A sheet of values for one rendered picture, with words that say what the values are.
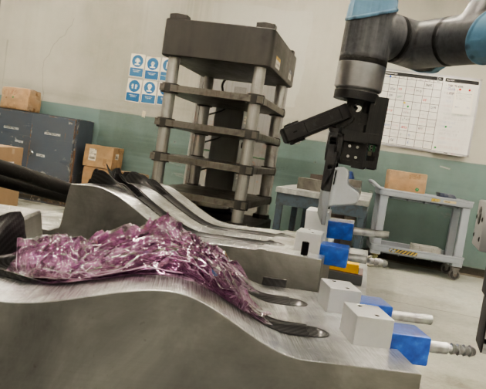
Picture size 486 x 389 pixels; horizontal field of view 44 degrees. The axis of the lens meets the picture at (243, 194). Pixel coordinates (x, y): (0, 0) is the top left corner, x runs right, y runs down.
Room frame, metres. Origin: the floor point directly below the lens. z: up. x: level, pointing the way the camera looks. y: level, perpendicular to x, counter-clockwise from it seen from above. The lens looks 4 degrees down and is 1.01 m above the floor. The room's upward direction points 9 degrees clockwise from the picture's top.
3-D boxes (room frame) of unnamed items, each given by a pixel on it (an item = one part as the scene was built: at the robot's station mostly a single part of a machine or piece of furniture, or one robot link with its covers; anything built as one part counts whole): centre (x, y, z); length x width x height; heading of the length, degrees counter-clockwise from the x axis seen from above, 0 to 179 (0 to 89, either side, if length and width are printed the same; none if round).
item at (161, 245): (0.60, 0.09, 0.90); 0.26 x 0.18 x 0.08; 95
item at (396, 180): (6.67, -1.77, 0.94); 0.41 x 0.33 x 0.29; 85
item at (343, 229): (0.95, -0.17, 0.92); 0.13 x 0.05 x 0.05; 78
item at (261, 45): (5.62, 0.23, 1.03); 1.54 x 0.94 x 2.06; 168
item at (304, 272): (0.96, 0.10, 0.87); 0.50 x 0.26 x 0.14; 78
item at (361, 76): (0.95, -0.15, 1.15); 0.08 x 0.08 x 0.05
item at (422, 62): (0.98, -0.25, 1.23); 0.11 x 0.11 x 0.08; 30
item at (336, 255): (0.84, -0.15, 0.89); 0.13 x 0.05 x 0.05; 78
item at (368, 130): (0.95, -0.16, 1.07); 0.09 x 0.08 x 0.12; 78
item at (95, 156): (7.59, 1.64, 0.42); 0.86 x 0.33 x 0.83; 78
